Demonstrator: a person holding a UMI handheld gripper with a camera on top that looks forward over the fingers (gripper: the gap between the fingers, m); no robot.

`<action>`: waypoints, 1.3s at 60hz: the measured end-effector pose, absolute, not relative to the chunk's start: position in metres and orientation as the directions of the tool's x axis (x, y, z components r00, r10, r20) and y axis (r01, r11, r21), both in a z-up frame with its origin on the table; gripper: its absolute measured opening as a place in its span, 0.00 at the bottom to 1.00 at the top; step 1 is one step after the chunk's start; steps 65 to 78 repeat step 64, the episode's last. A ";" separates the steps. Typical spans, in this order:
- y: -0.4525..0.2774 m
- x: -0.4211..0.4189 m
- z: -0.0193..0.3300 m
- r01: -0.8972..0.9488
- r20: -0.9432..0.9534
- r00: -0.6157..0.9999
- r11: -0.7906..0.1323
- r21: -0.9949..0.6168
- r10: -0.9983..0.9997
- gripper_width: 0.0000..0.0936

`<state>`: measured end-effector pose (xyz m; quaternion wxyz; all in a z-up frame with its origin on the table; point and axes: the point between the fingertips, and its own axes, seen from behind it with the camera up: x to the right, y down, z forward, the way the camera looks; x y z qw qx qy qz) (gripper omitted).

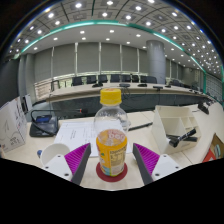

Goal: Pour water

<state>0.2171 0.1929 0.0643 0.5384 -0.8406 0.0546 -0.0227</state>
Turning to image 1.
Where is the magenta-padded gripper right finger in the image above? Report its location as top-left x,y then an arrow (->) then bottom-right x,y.
131,142 -> 183,187

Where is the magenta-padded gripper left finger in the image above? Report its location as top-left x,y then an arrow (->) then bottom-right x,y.
42,142 -> 92,186

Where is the yellow-capped orange juice bottle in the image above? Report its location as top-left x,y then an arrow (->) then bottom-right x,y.
93,87 -> 130,178

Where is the black marker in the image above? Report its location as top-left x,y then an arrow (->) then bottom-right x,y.
168,128 -> 198,149

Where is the white printed paper sheet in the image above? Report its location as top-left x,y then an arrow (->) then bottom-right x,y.
53,119 -> 134,158

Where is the white desk organizer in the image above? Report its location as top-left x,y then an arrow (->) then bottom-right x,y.
151,104 -> 203,155

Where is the black pen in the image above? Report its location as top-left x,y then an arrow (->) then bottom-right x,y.
128,122 -> 154,132

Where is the red and brown cardboard box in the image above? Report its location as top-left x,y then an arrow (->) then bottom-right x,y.
202,133 -> 224,164

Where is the white cardboard box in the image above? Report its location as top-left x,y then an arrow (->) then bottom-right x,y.
0,96 -> 28,154

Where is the row of black office chairs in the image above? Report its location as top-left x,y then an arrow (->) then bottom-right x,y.
70,73 -> 201,89

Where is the group of ceiling lights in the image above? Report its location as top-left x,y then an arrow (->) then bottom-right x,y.
13,0 -> 224,73

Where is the white mug with blue handle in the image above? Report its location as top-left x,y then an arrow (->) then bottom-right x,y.
37,142 -> 72,168

